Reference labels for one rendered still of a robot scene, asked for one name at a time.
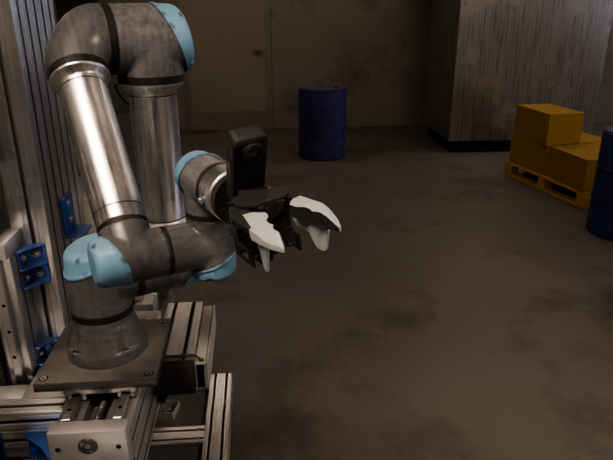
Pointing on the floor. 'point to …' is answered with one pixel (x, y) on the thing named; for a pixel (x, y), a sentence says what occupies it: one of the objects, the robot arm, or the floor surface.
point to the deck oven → (511, 66)
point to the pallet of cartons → (554, 151)
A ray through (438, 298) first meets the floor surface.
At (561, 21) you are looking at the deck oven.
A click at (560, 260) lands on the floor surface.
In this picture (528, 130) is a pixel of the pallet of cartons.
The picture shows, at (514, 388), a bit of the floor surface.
